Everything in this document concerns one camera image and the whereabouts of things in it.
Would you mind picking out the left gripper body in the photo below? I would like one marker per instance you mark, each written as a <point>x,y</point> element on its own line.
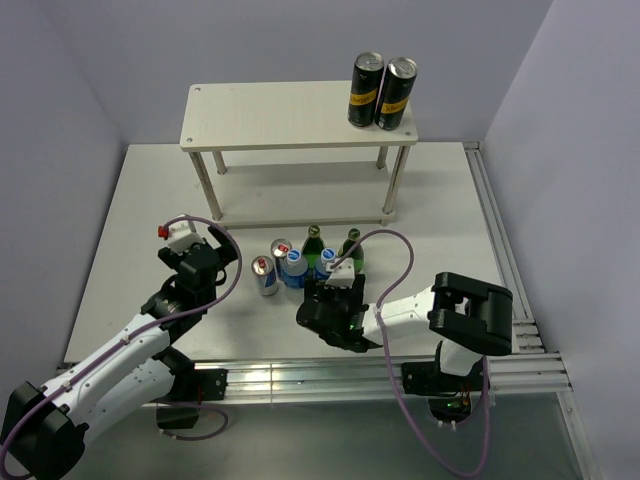
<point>170,257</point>

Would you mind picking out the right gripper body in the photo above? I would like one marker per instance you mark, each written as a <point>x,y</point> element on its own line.
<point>334,296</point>

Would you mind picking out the silver energy can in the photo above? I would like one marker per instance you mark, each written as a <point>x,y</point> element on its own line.
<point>264,273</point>
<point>279,250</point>

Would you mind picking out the blue-label water bottle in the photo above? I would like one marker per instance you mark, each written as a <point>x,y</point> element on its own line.
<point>322,266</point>
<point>294,269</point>

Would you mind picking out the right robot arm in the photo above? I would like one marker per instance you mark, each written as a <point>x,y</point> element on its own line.
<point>472,318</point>

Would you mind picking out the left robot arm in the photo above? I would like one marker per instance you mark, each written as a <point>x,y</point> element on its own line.
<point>47,428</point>

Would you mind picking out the white two-tier shelf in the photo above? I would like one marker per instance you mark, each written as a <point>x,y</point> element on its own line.
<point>284,154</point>

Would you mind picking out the right green glass bottle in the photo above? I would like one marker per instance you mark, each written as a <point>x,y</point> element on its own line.
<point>356,251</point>

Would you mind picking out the green glass bottle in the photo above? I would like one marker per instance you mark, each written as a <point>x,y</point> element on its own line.
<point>312,248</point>
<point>356,251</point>

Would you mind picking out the left green glass bottle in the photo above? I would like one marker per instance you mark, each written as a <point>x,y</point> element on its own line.
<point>312,248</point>

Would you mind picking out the right black tall can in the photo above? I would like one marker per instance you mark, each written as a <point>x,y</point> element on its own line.
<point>397,85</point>

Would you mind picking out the black tall can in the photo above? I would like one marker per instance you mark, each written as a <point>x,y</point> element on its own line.
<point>367,76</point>
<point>397,85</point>

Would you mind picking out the left black tall can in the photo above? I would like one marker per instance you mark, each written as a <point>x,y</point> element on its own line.
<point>367,76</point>

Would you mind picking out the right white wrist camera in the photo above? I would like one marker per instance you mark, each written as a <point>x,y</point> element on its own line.
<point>341,274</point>

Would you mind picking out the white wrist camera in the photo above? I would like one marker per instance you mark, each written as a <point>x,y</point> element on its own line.
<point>181,235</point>
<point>341,274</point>

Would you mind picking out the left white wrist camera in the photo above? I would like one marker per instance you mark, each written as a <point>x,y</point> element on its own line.
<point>181,235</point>

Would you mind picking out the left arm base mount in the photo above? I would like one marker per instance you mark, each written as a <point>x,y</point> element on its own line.
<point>191,395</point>

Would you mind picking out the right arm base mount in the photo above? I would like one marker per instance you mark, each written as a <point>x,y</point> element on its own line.
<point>449,396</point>

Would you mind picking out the aluminium side rail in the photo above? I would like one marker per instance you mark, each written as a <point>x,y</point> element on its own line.
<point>527,336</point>

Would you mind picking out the aluminium front rail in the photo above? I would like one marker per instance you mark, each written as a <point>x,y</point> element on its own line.
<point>364,378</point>

